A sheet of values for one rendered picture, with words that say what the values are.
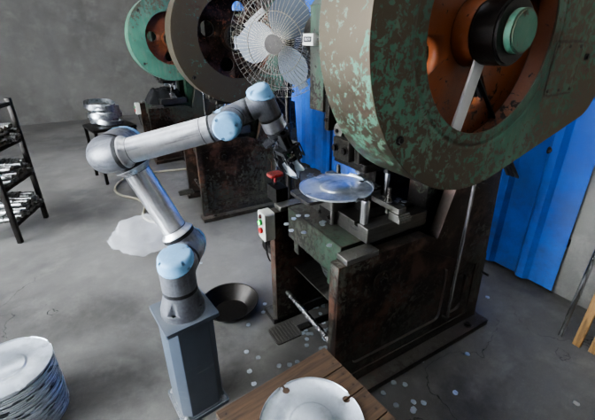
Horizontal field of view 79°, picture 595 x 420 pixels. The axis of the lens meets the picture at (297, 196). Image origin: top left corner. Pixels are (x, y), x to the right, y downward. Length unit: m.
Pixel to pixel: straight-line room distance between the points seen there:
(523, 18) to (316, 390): 1.11
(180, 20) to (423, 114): 1.81
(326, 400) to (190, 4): 2.14
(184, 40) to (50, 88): 5.43
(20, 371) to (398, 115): 1.52
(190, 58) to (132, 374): 1.75
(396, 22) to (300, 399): 1.01
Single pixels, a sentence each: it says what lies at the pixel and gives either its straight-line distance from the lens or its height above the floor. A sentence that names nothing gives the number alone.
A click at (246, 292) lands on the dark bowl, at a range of 2.06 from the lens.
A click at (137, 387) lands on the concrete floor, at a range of 1.81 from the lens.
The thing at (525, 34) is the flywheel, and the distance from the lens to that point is 1.05.
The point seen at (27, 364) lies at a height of 0.24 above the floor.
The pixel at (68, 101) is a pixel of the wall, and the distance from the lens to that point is 7.72.
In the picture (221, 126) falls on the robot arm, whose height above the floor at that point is 1.11.
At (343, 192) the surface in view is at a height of 0.78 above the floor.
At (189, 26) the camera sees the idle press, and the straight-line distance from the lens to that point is 2.46.
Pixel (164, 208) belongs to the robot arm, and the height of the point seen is 0.79.
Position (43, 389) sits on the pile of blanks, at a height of 0.18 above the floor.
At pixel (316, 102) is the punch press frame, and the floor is 1.09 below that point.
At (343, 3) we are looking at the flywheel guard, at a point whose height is 1.38.
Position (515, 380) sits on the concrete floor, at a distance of 1.92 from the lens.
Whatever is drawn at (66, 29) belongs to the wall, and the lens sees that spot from 7.66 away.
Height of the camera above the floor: 1.32
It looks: 24 degrees down
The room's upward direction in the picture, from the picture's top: straight up
